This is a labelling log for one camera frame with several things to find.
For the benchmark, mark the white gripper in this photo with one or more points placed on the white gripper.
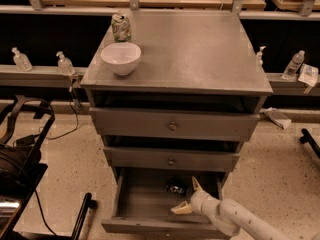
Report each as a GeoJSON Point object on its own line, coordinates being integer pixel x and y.
{"type": "Point", "coordinates": [200, 201]}

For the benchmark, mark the crushed blue pepsi can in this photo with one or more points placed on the crushed blue pepsi can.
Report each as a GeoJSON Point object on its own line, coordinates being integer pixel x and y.
{"type": "Point", "coordinates": [176, 187]}

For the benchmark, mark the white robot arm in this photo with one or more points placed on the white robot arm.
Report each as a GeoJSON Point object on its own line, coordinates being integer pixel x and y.
{"type": "Point", "coordinates": [227, 215]}

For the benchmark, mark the brass middle drawer knob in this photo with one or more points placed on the brass middle drawer knob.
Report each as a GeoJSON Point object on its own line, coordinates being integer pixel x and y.
{"type": "Point", "coordinates": [171, 162]}

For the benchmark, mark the brass drawer knob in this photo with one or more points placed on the brass drawer knob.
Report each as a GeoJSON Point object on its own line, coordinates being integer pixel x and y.
{"type": "Point", "coordinates": [171, 162]}
{"type": "Point", "coordinates": [172, 126]}

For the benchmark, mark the grey open bottom drawer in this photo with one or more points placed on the grey open bottom drawer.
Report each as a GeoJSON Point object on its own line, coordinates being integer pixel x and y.
{"type": "Point", "coordinates": [143, 206]}

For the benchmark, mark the brass top drawer knob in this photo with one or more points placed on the brass top drawer knob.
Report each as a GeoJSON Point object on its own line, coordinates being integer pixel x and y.
{"type": "Point", "coordinates": [172, 126]}

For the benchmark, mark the grey middle drawer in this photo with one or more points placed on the grey middle drawer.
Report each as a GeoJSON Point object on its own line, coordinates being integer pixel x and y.
{"type": "Point", "coordinates": [184, 160]}

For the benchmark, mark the grey wooden drawer cabinet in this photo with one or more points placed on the grey wooden drawer cabinet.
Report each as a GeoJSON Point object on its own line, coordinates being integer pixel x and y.
{"type": "Point", "coordinates": [190, 61]}

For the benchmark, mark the grey top drawer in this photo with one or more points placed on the grey top drawer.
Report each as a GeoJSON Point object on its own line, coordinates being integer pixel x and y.
{"type": "Point", "coordinates": [192, 125]}

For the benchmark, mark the crushed green white can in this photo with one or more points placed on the crushed green white can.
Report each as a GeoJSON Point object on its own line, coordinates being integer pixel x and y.
{"type": "Point", "coordinates": [121, 28]}

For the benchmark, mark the black bar bottom left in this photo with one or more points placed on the black bar bottom left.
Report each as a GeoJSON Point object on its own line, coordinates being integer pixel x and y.
{"type": "Point", "coordinates": [88, 203]}

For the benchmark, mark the white paper packet on floor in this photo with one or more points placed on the white paper packet on floor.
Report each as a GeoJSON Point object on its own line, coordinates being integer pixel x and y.
{"type": "Point", "coordinates": [278, 118]}

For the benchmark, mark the black caster leg right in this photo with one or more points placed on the black caster leg right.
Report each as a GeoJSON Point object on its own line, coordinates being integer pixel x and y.
{"type": "Point", "coordinates": [307, 138]}

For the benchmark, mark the small pump bottle right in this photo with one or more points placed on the small pump bottle right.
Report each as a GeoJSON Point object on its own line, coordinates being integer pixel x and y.
{"type": "Point", "coordinates": [259, 54]}

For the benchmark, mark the white ceramic bowl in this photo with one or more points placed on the white ceramic bowl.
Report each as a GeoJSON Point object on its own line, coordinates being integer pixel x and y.
{"type": "Point", "coordinates": [121, 58]}

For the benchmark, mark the clear plastic water bottle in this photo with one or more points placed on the clear plastic water bottle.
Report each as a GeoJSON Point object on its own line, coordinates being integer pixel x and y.
{"type": "Point", "coordinates": [294, 64]}

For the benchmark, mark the white plastic packet on ledge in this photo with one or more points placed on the white plastic packet on ledge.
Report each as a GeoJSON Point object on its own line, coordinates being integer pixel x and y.
{"type": "Point", "coordinates": [308, 75]}

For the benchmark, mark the black chair left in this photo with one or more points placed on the black chair left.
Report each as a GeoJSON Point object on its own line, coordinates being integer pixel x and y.
{"type": "Point", "coordinates": [20, 167]}

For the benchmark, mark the clear pump bottle near cabinet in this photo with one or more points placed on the clear pump bottle near cabinet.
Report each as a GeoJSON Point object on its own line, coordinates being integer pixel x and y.
{"type": "Point", "coordinates": [65, 64]}

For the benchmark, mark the clear pump bottle far left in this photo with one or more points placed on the clear pump bottle far left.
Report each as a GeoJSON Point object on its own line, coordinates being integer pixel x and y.
{"type": "Point", "coordinates": [21, 60]}

